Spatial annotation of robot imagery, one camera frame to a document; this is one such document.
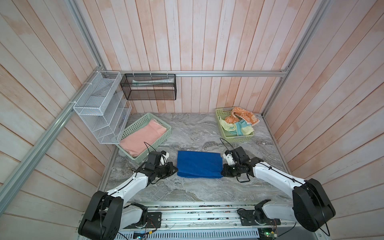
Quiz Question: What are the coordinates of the yellow-green plastic basket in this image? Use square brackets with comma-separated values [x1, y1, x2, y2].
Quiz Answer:
[215, 108, 254, 143]

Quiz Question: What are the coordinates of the pink towel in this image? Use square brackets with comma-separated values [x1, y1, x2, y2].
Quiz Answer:
[120, 119, 167, 157]

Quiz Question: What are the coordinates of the mint green plastic basket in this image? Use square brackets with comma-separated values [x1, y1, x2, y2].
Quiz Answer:
[117, 113, 172, 163]

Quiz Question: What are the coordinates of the blue towel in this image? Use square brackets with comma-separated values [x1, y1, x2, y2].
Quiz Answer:
[177, 151, 223, 179]

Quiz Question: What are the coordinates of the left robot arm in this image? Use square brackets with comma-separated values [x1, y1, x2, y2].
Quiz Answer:
[78, 151, 178, 240]

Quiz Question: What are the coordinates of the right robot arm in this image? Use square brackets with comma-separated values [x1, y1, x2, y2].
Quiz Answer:
[222, 147, 336, 232]

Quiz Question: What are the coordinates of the light green yellow towel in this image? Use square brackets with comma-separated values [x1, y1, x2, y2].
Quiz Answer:
[219, 117, 254, 136]

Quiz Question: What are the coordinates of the orange patterned towel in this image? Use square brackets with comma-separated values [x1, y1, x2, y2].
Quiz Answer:
[225, 107, 260, 126]

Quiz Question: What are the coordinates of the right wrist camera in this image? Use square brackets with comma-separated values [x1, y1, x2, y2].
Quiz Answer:
[223, 152, 235, 166]

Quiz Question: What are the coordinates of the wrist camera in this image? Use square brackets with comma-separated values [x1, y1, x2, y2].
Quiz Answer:
[160, 151, 170, 166]
[223, 152, 235, 166]

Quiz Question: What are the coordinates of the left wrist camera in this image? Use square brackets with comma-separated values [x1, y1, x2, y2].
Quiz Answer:
[160, 151, 170, 166]

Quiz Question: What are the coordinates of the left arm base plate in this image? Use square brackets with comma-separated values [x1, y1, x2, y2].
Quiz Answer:
[124, 212, 162, 230]

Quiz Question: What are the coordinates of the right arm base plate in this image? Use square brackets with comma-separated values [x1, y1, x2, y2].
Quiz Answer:
[237, 208, 281, 226]

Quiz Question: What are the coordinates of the aluminium rail frame front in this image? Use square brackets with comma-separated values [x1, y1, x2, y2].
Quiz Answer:
[114, 202, 329, 240]

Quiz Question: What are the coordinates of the white wire mesh shelf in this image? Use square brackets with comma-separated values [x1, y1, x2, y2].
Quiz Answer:
[74, 71, 132, 145]

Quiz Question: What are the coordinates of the black wire mesh basket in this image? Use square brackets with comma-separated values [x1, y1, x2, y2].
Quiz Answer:
[120, 73, 177, 101]

